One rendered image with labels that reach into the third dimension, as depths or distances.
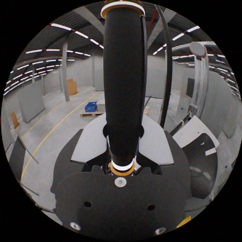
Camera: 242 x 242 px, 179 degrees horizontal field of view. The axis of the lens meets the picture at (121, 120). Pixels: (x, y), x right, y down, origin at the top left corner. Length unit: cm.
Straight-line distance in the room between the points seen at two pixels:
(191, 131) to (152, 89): 543
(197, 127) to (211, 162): 35
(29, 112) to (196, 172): 650
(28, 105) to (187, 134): 657
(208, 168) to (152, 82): 570
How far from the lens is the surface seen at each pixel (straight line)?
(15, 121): 823
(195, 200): 106
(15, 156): 205
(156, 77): 581
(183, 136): 52
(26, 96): 634
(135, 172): 20
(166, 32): 17
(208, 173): 19
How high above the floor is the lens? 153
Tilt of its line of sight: 31 degrees down
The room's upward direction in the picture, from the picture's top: straight up
